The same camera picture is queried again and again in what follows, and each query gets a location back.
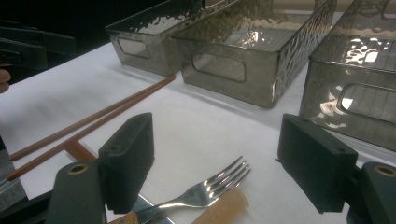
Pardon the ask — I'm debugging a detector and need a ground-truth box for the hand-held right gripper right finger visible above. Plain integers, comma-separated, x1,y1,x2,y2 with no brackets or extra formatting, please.
275,113,359,216

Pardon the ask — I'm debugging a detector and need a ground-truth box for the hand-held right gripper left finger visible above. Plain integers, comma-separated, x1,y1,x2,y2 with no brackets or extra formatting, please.
97,111,156,216

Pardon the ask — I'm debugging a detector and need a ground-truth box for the brown wooden chopstick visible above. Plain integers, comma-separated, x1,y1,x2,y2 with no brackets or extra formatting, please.
5,77,176,182
8,74,177,161

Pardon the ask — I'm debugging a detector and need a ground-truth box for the smoky clear plastic bin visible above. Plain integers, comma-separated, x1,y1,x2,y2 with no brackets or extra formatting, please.
171,0,339,109
298,0,396,153
105,0,206,77

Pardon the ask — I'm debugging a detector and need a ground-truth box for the fork with brown wooden handle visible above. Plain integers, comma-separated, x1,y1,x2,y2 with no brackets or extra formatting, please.
108,155,252,224

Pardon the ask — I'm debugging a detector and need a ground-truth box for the light wooden utensil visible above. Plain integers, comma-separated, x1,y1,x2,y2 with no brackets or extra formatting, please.
191,186,250,224

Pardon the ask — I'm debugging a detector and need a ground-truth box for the white table sheet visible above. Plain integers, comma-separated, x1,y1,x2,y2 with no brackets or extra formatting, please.
0,41,396,224

